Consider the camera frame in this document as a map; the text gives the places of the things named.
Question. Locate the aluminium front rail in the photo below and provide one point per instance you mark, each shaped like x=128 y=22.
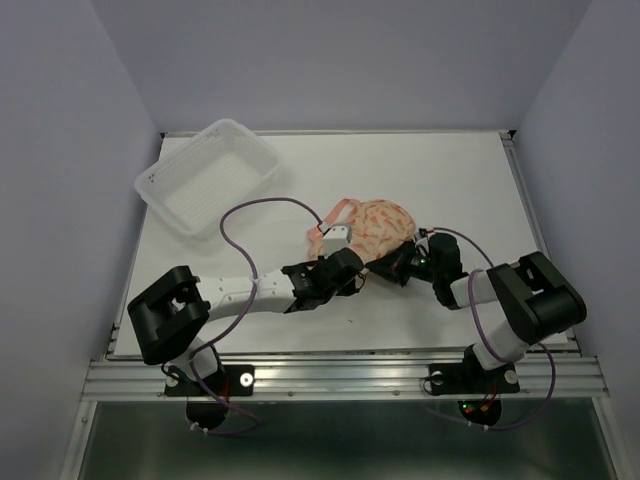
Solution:
x=315 y=377

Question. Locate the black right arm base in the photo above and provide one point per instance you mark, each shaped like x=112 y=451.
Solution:
x=481 y=389

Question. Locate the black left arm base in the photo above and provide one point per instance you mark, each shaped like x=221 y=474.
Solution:
x=208 y=403

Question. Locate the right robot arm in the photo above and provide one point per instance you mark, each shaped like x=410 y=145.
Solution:
x=513 y=306

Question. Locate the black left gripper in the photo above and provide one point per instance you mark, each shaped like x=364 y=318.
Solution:
x=346 y=289

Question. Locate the floral mesh laundry bag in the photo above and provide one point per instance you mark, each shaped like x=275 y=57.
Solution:
x=378 y=227

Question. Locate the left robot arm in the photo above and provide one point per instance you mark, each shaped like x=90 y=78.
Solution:
x=168 y=316

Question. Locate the white perforated plastic basket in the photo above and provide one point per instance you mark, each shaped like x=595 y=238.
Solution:
x=198 y=181

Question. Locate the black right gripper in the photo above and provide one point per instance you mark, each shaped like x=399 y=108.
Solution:
x=391 y=265

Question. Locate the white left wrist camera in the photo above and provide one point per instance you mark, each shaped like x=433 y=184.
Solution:
x=336 y=238

